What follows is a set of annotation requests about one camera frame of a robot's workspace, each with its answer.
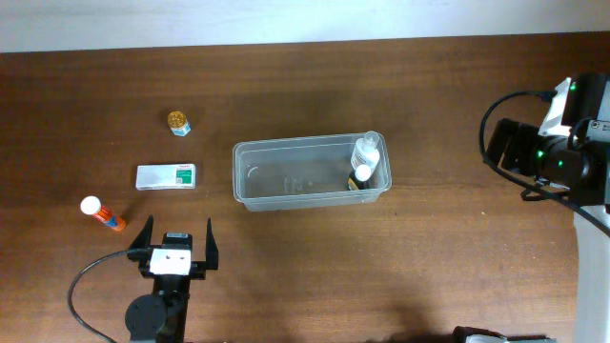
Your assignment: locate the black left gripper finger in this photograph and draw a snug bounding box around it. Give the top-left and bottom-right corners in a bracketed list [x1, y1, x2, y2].
[205, 219, 219, 270]
[129, 215, 153, 250]

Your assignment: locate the small jar gold lid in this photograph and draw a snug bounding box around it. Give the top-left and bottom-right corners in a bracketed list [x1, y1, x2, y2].
[168, 111, 191, 136]

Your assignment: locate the white plastic bottle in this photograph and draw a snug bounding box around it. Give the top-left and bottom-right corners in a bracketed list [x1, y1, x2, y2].
[351, 131, 380, 172]

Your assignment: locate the dark bottle white cap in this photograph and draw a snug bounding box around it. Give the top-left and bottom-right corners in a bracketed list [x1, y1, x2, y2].
[347, 164, 372, 191]

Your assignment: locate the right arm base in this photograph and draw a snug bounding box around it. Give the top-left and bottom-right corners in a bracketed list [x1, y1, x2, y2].
[452, 326, 558, 343]

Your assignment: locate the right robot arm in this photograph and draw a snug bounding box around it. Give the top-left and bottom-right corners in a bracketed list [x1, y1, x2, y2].
[478, 72, 609, 342]

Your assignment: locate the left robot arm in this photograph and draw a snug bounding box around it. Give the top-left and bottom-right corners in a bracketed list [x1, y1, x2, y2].
[125, 217, 219, 342]

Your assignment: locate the clear plastic container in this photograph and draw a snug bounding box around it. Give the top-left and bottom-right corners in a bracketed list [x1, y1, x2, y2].
[233, 132, 392, 212]

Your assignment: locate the orange tube white cap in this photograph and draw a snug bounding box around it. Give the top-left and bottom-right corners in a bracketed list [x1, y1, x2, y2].
[80, 195, 126, 232]

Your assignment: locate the white green medicine box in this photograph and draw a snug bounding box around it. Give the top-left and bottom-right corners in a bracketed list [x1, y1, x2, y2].
[135, 164, 196, 191]

